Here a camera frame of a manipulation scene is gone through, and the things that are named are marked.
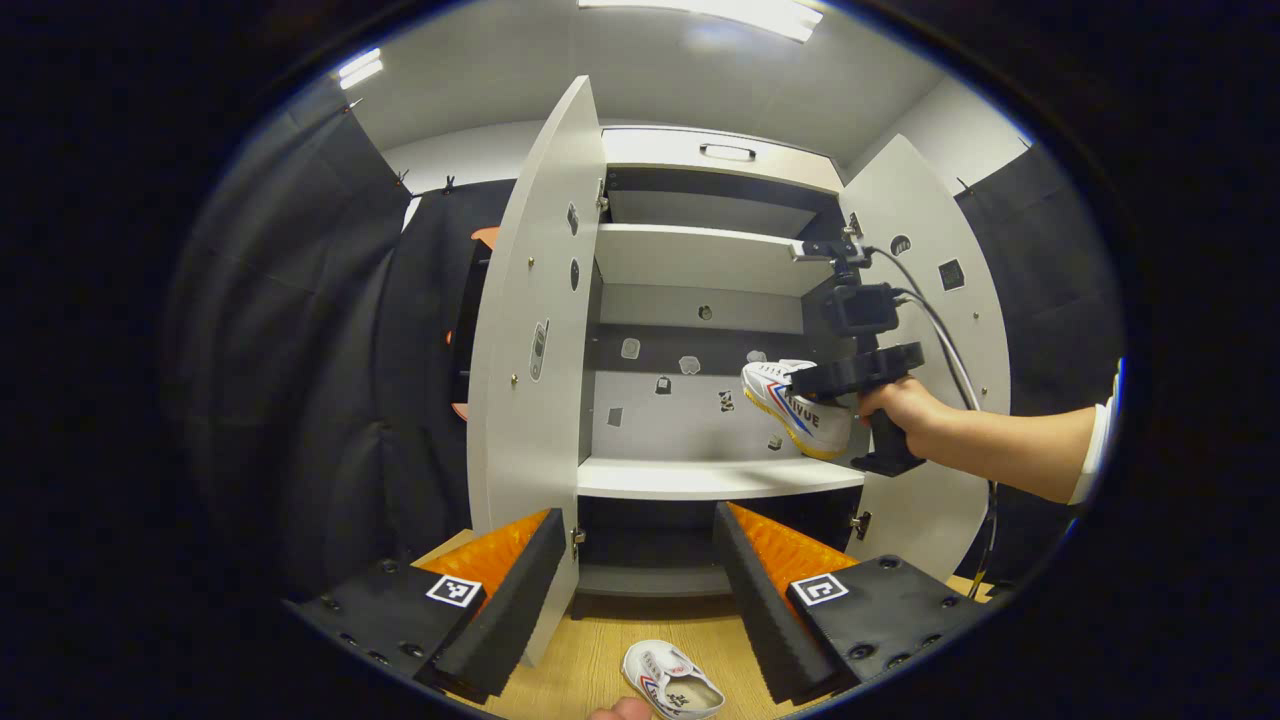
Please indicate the white cabinet drawer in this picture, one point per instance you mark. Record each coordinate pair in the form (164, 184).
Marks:
(680, 155)

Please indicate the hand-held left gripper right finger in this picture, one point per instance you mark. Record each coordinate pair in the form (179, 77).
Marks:
(755, 600)

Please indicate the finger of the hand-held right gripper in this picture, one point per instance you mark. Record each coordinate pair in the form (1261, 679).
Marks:
(825, 382)

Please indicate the small ceiling light panel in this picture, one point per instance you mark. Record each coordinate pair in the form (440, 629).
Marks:
(360, 68)

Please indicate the white shoe cabinet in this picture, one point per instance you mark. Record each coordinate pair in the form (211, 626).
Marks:
(700, 260)

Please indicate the black backdrop cloth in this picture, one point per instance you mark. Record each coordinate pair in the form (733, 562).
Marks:
(300, 350)

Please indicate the large ceiling light panel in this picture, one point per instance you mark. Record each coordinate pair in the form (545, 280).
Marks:
(720, 12)

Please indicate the white cabinet door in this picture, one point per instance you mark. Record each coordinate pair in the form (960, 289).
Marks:
(520, 420)
(930, 520)

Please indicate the white shoe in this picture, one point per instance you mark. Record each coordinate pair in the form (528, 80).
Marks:
(800, 405)
(665, 675)

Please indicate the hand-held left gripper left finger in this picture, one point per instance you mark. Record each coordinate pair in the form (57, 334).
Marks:
(520, 600)

